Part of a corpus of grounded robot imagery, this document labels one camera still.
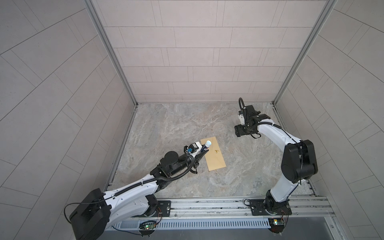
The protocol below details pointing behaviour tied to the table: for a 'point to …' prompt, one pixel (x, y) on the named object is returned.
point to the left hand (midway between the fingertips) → (209, 148)
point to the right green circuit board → (276, 225)
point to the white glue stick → (206, 146)
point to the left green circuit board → (147, 226)
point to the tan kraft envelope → (214, 157)
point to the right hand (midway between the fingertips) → (241, 130)
